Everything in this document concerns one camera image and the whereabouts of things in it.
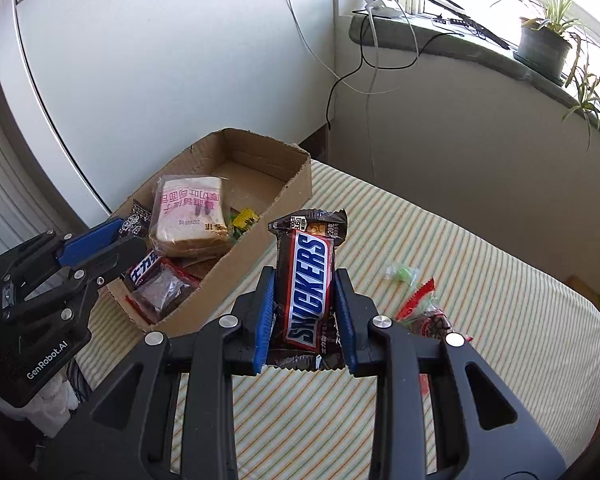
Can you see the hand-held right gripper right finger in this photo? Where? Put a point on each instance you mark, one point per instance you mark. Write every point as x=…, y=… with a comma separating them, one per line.
x=347, y=322

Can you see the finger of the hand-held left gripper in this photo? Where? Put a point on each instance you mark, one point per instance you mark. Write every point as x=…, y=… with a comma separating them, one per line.
x=110, y=260
x=90, y=242

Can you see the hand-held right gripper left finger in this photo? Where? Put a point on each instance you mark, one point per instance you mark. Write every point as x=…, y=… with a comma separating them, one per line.
x=262, y=322

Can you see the small brown chocolate bar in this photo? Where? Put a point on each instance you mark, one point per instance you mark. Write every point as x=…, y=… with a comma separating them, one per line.
x=145, y=267

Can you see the black patterned snack packet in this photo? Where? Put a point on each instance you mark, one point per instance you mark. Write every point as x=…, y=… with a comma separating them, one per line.
x=132, y=222

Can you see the large brown chocolate bar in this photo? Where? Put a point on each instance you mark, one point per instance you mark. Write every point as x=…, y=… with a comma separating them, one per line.
x=305, y=285

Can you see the clear red-edged cake packet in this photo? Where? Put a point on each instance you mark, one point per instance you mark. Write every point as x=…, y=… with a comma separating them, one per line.
x=162, y=291

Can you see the brown cardboard box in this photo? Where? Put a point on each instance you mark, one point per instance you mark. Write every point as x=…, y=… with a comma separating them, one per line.
x=250, y=260

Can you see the sliced bread packet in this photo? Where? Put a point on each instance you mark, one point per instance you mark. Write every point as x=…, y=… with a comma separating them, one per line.
x=190, y=210

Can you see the yellow candy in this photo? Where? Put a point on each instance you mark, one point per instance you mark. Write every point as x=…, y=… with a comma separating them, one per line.
x=244, y=220

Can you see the green wrapped candy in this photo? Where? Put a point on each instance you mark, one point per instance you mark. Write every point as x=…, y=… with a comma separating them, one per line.
x=401, y=275

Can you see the red wrapped cake packet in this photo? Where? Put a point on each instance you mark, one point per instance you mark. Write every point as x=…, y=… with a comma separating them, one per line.
x=432, y=321
x=424, y=385

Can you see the striped bed sheet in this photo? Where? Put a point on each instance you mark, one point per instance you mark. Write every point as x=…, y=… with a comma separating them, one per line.
x=480, y=260

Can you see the white wardrobe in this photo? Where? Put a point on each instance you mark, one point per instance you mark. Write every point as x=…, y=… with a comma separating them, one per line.
x=155, y=60

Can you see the grey window sill cover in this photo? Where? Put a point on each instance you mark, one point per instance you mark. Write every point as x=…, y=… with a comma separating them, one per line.
x=460, y=45

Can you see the potted spider plant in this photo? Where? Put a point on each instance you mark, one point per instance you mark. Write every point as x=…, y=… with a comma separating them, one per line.
x=545, y=47

